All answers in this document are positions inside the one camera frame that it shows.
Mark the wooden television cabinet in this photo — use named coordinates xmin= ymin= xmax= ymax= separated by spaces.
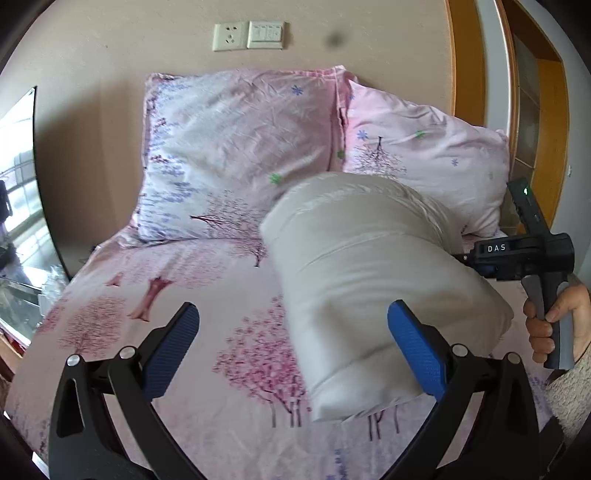
xmin=0 ymin=258 xmax=70 ymax=370

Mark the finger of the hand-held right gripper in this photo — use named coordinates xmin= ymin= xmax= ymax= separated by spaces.
xmin=452 ymin=252 xmax=498 ymax=280

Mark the orange wooden door frame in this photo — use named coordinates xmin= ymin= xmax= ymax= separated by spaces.
xmin=445 ymin=0 xmax=574 ymax=234

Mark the person's right forearm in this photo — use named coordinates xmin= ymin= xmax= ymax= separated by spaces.
xmin=544 ymin=342 xmax=591 ymax=446

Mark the white wall socket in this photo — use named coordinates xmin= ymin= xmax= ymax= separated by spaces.
xmin=212 ymin=22 xmax=247 ymax=52

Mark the pink floral pillow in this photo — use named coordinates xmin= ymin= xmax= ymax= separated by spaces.
xmin=339 ymin=78 xmax=511 ymax=238
xmin=128 ymin=65 xmax=358 ymax=246

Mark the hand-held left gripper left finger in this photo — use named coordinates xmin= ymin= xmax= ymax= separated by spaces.
xmin=48 ymin=302 xmax=200 ymax=480

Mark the pink floral bed sheet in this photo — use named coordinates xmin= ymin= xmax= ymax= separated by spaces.
xmin=4 ymin=226 xmax=555 ymax=480

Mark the grey-white quilt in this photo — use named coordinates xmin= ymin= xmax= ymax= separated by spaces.
xmin=259 ymin=172 xmax=515 ymax=424

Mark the white light switch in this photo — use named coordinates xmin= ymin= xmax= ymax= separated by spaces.
xmin=247 ymin=20 xmax=286 ymax=49

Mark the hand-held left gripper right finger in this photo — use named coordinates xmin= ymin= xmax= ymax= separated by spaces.
xmin=387 ymin=299 xmax=541 ymax=480

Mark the person's right hand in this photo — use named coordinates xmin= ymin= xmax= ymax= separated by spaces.
xmin=525 ymin=282 xmax=591 ymax=366

